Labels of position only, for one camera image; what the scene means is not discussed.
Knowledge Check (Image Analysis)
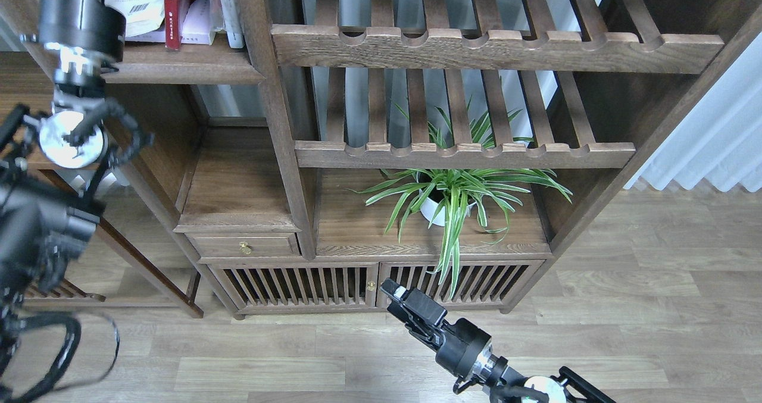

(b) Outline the brass drawer knob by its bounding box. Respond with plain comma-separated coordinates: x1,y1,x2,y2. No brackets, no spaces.
239,241,253,255

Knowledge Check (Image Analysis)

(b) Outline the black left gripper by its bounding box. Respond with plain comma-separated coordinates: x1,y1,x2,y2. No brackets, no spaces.
38,0,126,63

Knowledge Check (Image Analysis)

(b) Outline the white curtain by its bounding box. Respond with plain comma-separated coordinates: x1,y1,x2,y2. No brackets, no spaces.
624,35,761,192

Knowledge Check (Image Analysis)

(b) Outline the white lavender book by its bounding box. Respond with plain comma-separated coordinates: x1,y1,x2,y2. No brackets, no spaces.
126,0,216,45

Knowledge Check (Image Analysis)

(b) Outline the white plant pot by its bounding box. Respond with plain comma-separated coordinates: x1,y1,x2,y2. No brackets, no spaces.
420,189,476,227

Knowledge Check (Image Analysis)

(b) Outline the dark wooden bookshelf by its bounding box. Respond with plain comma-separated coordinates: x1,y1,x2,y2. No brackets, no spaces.
0,0,762,315

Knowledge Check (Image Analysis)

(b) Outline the white upright book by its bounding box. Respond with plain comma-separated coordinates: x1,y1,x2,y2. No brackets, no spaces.
210,0,245,49

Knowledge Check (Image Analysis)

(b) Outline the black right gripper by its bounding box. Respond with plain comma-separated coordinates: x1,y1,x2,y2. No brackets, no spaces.
380,279,492,379

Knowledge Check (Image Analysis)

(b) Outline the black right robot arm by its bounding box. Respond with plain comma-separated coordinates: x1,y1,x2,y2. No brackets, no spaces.
380,279,613,402

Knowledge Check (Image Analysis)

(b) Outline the red book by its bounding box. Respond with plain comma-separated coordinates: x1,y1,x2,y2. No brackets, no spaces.
164,0,193,51

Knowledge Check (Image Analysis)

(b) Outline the green spider plant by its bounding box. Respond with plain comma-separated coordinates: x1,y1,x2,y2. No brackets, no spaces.
360,168,573,298

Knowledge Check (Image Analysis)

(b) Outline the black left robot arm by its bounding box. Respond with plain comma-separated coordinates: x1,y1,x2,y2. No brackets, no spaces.
1,0,154,402

